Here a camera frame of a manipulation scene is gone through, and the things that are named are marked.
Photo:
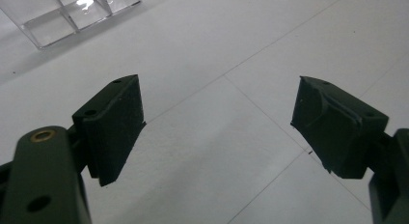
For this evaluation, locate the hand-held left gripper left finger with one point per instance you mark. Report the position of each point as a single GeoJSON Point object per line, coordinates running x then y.
{"type": "Point", "coordinates": [111, 130]}

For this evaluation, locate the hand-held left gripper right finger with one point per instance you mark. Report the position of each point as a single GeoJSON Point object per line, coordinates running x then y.
{"type": "Point", "coordinates": [334, 130]}

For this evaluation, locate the clear acrylic divided organizer box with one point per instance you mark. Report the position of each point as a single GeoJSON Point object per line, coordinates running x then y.
{"type": "Point", "coordinates": [67, 18]}

